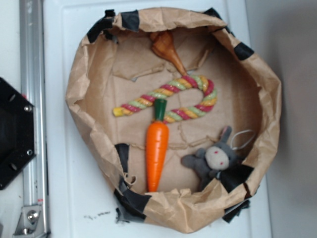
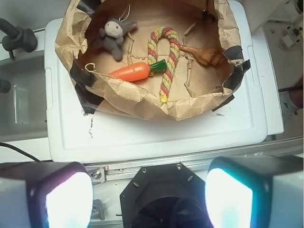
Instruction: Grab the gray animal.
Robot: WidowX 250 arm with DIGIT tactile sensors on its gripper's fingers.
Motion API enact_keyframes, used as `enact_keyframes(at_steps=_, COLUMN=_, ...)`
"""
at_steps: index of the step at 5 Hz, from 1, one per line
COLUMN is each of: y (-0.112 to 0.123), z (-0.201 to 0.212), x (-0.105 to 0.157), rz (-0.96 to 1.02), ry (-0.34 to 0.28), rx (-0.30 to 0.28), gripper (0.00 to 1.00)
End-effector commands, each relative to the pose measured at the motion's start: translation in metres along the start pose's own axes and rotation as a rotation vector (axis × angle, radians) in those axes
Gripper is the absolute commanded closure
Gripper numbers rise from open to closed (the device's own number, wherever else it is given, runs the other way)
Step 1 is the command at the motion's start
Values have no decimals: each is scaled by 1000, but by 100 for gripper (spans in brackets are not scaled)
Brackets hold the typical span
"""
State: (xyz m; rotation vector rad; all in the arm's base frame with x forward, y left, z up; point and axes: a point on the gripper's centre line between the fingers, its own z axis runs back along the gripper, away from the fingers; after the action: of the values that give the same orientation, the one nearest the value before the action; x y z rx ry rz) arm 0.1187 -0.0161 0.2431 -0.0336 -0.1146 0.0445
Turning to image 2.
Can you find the aluminum frame rail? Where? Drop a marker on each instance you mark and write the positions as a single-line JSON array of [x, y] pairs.
[[198, 161]]

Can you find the brown wooden spinning top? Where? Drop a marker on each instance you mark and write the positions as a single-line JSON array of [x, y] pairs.
[[205, 57]]

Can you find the white bracket with screws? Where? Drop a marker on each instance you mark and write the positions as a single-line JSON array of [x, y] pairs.
[[291, 37]]

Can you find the white plastic tray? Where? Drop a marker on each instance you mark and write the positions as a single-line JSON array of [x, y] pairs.
[[101, 137]]

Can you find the crumpled brown paper bag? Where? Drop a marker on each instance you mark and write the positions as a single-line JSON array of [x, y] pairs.
[[195, 88]]

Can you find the dark gray clamp knob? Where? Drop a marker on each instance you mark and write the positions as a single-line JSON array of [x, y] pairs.
[[16, 38]]

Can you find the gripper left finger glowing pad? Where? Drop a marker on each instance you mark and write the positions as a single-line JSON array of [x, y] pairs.
[[45, 195]]

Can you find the black octagonal mount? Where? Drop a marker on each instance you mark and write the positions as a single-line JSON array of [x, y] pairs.
[[165, 196]]

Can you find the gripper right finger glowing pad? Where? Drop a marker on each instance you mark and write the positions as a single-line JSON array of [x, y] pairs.
[[256, 192]]

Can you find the multicolor rope candy cane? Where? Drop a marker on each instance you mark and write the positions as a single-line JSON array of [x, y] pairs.
[[171, 58]]

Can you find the gray plush bunny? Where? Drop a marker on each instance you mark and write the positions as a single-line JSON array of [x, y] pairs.
[[111, 37]]

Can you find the orange plastic carrot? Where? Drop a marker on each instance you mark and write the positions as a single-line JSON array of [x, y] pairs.
[[138, 71]]

